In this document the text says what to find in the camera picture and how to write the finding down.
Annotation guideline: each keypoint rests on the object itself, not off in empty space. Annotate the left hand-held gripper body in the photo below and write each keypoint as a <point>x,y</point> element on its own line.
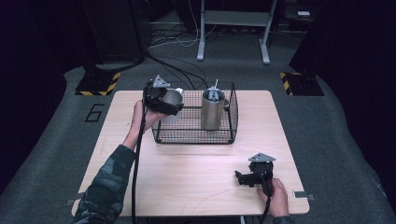
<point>154,96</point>

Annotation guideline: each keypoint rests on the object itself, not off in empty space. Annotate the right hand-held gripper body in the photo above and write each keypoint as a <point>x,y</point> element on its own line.
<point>264,171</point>

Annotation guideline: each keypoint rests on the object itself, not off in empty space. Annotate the steel canister with plunger lid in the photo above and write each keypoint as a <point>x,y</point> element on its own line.
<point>212,115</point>

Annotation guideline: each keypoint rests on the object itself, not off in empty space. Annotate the person's right hand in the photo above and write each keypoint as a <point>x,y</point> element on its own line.
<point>278,199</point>

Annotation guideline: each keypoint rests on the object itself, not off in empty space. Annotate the person's left hand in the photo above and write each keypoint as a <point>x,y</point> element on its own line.
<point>137,127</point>

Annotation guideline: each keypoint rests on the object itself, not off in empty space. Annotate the grey tape strip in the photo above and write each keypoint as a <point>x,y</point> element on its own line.
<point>72,200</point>
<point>303,194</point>

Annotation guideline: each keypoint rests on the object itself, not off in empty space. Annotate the black yellow striped stand base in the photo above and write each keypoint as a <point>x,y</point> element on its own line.
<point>303,84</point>
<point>96,84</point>

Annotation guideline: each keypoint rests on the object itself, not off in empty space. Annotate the dark cabinet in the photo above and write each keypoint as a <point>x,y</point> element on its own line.
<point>115,31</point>

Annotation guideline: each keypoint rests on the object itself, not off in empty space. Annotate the small white box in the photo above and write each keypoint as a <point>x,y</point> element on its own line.
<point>303,13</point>

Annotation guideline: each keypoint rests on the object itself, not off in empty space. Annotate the white metal stand frame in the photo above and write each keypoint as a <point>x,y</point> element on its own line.
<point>236,18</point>

